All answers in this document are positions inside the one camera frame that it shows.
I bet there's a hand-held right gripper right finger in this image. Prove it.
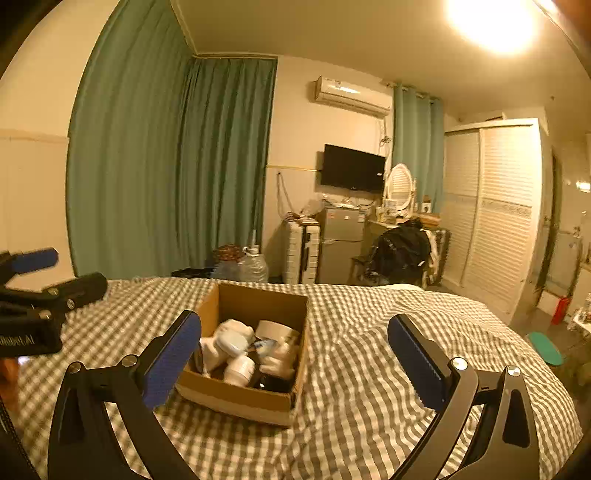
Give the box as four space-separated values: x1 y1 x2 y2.
387 314 541 480

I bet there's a dark striped suitcase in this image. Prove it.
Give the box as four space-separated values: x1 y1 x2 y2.
425 228 452 284

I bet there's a clear water jug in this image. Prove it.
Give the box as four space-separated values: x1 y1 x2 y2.
238 246 269 283

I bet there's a patterned bag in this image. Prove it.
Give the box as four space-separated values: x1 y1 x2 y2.
212 244 243 267

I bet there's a black round item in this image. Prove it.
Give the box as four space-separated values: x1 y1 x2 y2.
254 374 294 394

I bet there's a red fire extinguisher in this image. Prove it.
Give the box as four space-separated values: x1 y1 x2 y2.
551 295 572 325

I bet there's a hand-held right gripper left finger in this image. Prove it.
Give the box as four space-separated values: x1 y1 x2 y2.
47 310 202 480

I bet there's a green curtain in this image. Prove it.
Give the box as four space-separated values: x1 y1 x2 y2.
67 0 195 280
392 84 445 217
178 56 279 278

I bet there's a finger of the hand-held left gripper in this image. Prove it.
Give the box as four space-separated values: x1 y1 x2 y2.
0 248 60 286
0 272 108 322

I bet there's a white tape roll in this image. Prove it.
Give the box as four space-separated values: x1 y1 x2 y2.
255 319 301 344

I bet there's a cardboard box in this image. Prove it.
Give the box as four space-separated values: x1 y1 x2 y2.
175 282 309 428

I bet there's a white oval mirror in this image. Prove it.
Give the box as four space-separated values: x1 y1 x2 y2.
384 163 416 217

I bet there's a small white bottle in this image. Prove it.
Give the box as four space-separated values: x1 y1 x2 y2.
261 353 297 377

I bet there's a white rack with bottles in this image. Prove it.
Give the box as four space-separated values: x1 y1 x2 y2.
573 293 591 334

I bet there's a black wall television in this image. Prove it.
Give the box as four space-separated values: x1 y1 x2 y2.
322 144 387 192

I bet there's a silver small fridge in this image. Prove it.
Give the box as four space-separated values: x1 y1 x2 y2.
318 207 365 284

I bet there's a grey white checked blanket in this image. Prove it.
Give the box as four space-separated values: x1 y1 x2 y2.
9 276 585 480

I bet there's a white suitcase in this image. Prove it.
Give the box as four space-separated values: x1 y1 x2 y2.
283 222 321 284

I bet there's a ceiling light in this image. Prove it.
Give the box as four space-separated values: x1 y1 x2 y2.
445 0 546 56

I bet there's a white air conditioner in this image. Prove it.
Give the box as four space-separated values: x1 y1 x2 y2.
309 75 392 117

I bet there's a white louvred wardrobe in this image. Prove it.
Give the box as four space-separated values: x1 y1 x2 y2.
443 119 546 324

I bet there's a black backpack on chair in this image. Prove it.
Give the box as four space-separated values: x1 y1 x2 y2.
369 225 432 284

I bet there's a dressing table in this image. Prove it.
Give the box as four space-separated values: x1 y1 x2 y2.
367 213 441 234

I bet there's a green oval pad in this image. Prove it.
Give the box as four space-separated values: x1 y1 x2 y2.
526 331 567 367

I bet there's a white wall cable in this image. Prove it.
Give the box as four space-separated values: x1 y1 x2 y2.
276 173 296 217

